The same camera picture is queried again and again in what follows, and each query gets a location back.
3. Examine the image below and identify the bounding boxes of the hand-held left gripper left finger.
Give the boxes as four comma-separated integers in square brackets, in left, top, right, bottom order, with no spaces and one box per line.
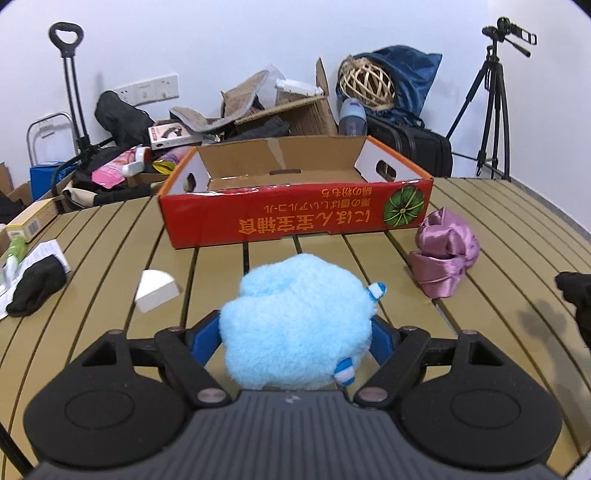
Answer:
[80,309,232,409]

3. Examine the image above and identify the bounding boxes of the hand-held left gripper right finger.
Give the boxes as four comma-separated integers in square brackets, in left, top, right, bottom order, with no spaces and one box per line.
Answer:
[353,315,507,410]

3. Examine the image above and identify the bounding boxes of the white wedge block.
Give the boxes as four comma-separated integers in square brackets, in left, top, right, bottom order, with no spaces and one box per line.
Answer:
[133,269,180,314]

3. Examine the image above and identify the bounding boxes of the light blue plush toy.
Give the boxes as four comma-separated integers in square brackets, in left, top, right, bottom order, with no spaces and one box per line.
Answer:
[218,254,387,393]

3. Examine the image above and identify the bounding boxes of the pink satin cloth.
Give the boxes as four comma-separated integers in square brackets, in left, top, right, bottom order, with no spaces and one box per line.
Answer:
[410,208,482,299]

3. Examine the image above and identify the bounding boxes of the red cardboard box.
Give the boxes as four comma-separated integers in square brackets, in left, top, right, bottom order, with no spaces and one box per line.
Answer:
[158,135,435,249]

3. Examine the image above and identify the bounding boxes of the tan slatted folding table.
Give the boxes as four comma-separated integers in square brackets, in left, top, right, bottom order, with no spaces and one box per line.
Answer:
[0,176,591,462]

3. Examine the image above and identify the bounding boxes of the black sock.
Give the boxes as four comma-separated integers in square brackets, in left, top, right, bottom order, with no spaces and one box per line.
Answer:
[6,255,68,317]

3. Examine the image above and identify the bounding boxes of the yellow plastic packet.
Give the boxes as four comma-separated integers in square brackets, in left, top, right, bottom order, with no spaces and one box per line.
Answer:
[152,152,183,175]

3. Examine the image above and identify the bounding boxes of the white paper sheet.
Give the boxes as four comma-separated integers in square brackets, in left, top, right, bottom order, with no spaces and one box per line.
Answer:
[0,239,71,320]

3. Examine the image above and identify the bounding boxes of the white bottle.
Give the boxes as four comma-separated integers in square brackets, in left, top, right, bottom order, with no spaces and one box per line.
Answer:
[120,147,153,178]

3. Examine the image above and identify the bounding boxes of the pink plastic packet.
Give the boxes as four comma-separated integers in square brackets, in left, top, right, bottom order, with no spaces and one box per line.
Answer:
[91,157,139,188]

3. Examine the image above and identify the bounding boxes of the black suitcase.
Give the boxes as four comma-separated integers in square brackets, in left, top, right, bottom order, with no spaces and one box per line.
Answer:
[365,113,454,177]

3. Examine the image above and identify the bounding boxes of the white box with black print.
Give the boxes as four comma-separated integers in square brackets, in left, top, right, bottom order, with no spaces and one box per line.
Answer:
[148,121,205,150]

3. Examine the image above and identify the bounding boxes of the green white tube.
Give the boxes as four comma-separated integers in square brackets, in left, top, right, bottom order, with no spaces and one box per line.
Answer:
[4,233,27,274]

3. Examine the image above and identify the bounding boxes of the small pale yellow carton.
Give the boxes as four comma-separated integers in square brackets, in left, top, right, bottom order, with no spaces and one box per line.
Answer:
[6,198,60,244]

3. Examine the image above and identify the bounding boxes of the grey felt slippers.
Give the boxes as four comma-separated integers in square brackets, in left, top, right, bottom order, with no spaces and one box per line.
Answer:
[169,69,271,136]

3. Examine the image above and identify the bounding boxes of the blue water bottle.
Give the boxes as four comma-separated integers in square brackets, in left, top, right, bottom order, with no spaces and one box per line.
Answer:
[339,98,369,138]

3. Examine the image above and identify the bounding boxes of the blue box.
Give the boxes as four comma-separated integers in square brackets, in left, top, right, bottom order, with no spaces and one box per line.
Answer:
[30,161,63,191]

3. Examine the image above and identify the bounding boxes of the black fabric bag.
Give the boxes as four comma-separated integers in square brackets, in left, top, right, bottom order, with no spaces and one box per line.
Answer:
[94,90,155,148]

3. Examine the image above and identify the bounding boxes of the open brown cardboard box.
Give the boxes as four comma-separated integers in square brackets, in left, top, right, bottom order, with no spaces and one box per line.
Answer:
[0,161,34,206]

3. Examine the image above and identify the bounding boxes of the torn brown cardboard box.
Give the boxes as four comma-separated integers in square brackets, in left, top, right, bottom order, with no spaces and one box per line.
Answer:
[235,58,340,138]

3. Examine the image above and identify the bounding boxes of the wicker ball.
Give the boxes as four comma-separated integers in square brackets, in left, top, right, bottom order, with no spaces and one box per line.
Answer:
[339,59,397,112]

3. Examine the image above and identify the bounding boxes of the white plastic tray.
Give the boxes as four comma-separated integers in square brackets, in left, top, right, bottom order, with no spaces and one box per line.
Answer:
[275,78,325,96]

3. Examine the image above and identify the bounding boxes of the dark blue velvet bag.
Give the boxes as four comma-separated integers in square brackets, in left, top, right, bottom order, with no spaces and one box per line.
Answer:
[336,45,443,121]

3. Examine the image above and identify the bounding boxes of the black camera tripod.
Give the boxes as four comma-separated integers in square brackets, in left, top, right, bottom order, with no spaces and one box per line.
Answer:
[445,39,512,182]

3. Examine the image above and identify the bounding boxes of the white wall outlet panel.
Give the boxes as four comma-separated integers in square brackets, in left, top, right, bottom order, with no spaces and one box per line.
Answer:
[113,74,179,103]

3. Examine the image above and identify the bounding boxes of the black wagon pull handle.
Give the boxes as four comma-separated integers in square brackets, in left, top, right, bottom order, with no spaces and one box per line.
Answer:
[48,21,93,160]

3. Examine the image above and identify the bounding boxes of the black camera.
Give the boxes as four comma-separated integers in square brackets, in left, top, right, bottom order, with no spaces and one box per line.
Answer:
[481,17,537,58]

